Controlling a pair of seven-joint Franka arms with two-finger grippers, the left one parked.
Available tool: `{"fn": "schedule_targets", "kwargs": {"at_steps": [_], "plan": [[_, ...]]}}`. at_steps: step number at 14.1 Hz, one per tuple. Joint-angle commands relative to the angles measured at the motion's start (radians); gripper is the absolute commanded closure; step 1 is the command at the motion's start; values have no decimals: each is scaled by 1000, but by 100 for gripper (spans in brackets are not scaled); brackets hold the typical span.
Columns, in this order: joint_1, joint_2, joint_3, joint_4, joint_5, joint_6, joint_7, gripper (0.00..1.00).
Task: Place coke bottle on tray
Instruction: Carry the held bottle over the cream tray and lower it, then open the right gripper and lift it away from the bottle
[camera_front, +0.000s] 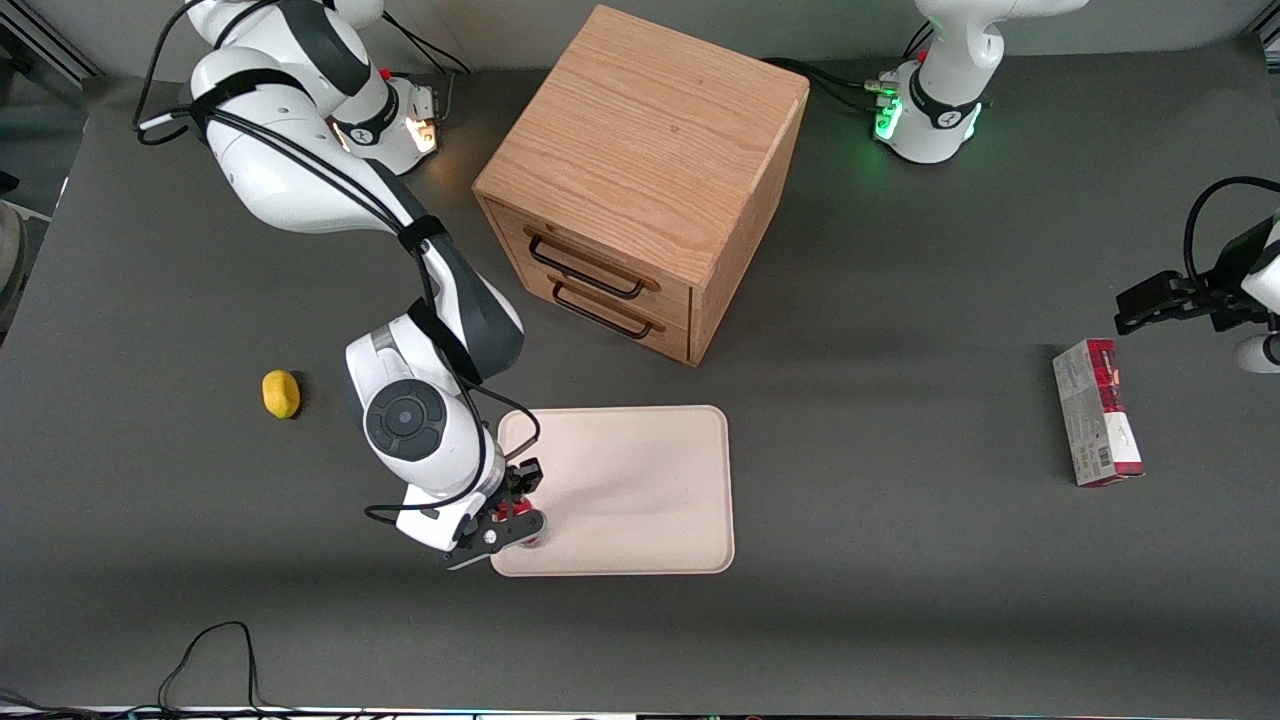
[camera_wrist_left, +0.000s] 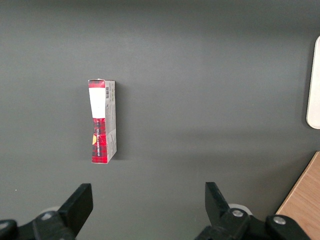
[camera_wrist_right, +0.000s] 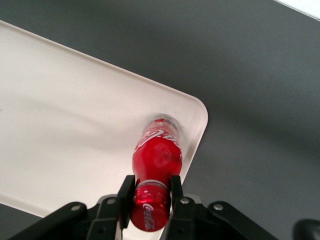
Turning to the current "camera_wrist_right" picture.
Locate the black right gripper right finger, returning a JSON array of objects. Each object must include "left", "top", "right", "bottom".
[{"left": 161, "top": 174, "right": 279, "bottom": 240}]

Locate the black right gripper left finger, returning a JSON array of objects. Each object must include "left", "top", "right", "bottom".
[{"left": 7, "top": 174, "right": 137, "bottom": 240}]

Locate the red coke bottle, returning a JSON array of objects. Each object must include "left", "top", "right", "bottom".
[{"left": 129, "top": 112, "right": 184, "bottom": 231}]

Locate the beige plastic tray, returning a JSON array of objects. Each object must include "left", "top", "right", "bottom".
[{"left": 0, "top": 19, "right": 210, "bottom": 240}]

